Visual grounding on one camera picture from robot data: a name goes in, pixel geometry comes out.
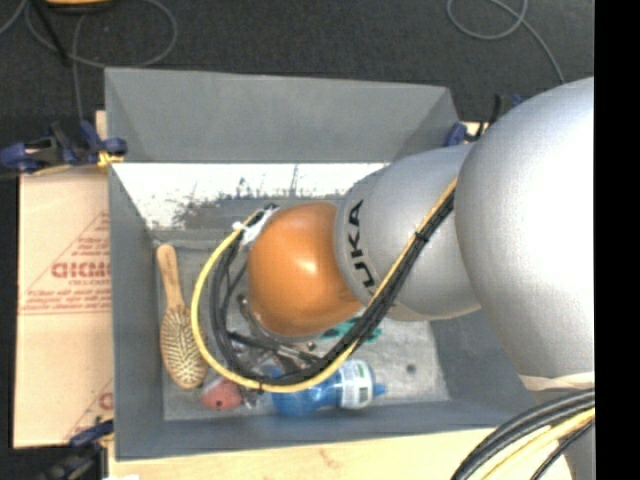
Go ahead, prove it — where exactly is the grey metal bin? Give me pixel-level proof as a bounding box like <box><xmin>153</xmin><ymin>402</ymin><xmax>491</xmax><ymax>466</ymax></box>
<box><xmin>103</xmin><ymin>67</ymin><xmax>540</xmax><ymax>462</ymax></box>

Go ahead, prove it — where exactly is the pink-red rounded toy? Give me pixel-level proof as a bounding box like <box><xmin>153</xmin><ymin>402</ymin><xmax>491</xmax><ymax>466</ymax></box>
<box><xmin>200</xmin><ymin>377</ymin><xmax>245</xmax><ymax>412</ymax></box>

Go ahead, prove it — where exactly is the wooden hairbrush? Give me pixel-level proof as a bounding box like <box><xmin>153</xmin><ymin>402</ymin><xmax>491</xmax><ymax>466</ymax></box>
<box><xmin>155</xmin><ymin>243</ymin><xmax>211</xmax><ymax>391</ymax></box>

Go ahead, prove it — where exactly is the blue plastic bottle white label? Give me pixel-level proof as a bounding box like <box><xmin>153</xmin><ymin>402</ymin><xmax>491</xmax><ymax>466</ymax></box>
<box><xmin>270</xmin><ymin>358</ymin><xmax>389</xmax><ymax>418</ymax></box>

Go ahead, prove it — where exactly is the brown cardboard board red print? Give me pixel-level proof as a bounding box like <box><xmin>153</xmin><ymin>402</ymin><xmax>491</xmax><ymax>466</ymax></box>
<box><xmin>11</xmin><ymin>109</ymin><xmax>117</xmax><ymax>450</ymax></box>

